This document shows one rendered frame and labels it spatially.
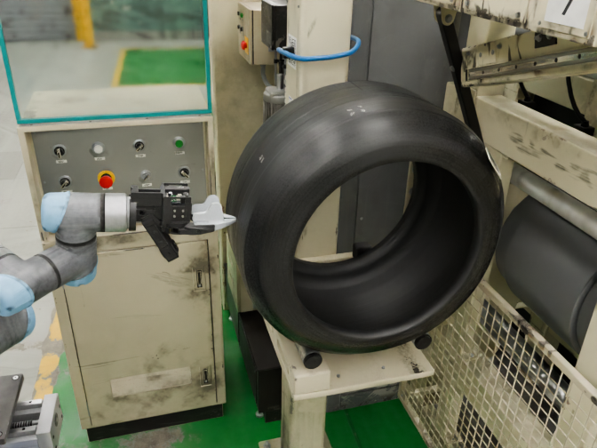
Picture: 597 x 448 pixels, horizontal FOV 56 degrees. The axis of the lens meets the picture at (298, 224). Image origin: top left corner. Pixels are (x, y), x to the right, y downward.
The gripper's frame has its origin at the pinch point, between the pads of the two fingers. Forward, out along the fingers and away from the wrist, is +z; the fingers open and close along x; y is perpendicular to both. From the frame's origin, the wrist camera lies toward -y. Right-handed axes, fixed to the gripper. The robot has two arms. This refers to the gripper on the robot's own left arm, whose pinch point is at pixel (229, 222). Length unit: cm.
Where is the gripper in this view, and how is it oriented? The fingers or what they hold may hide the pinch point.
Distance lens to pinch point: 117.4
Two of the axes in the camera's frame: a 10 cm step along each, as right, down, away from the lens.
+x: -2.7, -4.5, 8.5
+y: 1.4, -8.9, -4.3
